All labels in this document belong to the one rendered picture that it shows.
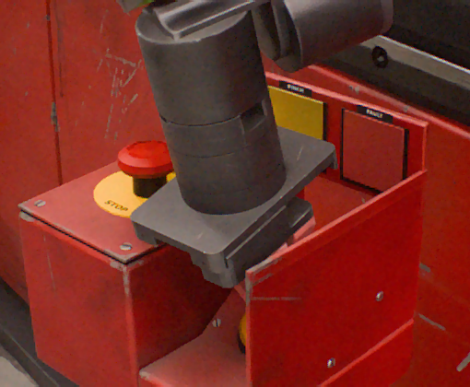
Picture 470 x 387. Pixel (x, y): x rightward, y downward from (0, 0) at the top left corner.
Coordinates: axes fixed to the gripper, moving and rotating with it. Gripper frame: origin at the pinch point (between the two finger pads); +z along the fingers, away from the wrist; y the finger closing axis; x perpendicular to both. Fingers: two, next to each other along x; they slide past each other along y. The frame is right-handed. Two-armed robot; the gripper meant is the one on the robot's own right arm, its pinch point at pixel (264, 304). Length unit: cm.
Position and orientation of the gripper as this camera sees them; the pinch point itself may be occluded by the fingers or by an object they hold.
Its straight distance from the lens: 65.0
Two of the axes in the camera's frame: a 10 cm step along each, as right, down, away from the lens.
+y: 6.5, -5.5, 5.2
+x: -7.4, -2.8, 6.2
